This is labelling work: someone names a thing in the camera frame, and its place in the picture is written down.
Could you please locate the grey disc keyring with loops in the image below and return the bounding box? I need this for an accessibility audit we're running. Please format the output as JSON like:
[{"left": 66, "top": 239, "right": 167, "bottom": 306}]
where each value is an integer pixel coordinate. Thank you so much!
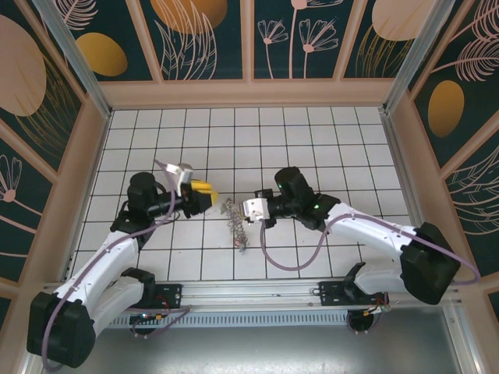
[{"left": 221, "top": 196, "right": 250, "bottom": 252}]

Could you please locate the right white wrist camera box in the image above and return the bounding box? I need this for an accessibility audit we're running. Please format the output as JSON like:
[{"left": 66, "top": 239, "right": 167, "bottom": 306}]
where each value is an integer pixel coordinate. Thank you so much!
[{"left": 239, "top": 197, "right": 270, "bottom": 224}]

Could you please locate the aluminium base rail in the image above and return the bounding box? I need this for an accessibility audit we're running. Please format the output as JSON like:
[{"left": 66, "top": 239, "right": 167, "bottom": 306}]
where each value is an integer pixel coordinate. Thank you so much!
[{"left": 42, "top": 274, "right": 463, "bottom": 312}]

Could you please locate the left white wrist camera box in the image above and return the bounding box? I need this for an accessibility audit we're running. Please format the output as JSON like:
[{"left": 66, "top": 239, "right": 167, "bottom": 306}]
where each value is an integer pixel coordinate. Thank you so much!
[{"left": 165, "top": 162, "right": 195, "bottom": 196}]

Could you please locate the grey sheet metal panel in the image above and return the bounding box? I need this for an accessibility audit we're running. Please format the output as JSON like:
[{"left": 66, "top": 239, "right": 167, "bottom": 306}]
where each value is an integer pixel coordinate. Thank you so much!
[{"left": 42, "top": 326, "right": 463, "bottom": 374}]

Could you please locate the white slotted cable duct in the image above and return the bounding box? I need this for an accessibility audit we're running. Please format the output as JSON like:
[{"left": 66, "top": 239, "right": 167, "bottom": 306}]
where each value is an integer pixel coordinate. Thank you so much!
[{"left": 107, "top": 313, "right": 352, "bottom": 329}]

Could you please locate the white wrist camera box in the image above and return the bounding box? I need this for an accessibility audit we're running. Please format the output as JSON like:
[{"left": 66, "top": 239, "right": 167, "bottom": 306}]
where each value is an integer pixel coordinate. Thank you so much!
[
  {"left": 165, "top": 162, "right": 195, "bottom": 196},
  {"left": 239, "top": 197, "right": 270, "bottom": 224}
]

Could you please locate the aluminium side rail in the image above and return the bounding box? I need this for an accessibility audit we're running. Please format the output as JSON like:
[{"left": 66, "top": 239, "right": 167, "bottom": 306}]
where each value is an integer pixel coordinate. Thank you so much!
[{"left": 380, "top": 108, "right": 430, "bottom": 235}]

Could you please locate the small connector with red wires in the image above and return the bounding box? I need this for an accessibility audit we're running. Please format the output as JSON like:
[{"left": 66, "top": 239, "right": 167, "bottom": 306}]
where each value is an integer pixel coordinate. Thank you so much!
[{"left": 364, "top": 303, "right": 391, "bottom": 317}]

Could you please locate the aluminium frame post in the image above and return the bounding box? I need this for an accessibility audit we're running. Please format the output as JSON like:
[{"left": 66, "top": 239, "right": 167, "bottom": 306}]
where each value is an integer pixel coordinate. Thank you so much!
[
  {"left": 33, "top": 0, "right": 113, "bottom": 118},
  {"left": 381, "top": 0, "right": 465, "bottom": 114}
]

